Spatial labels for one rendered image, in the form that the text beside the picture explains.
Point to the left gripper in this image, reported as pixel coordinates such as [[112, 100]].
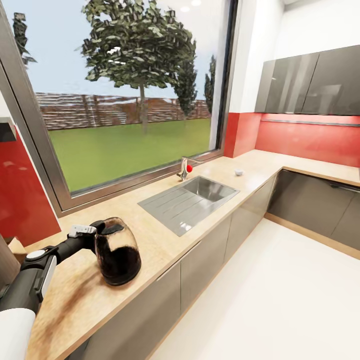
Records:
[[75, 244]]

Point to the electric kettle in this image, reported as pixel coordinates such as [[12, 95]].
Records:
[[116, 250]]

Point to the water glass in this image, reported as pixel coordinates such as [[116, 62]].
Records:
[[16, 247]]

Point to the cabinet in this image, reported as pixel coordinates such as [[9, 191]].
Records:
[[318, 83], [328, 207], [135, 331]]

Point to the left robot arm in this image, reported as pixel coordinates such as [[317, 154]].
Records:
[[19, 301]]

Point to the fixed window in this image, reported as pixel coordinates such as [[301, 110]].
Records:
[[109, 95]]

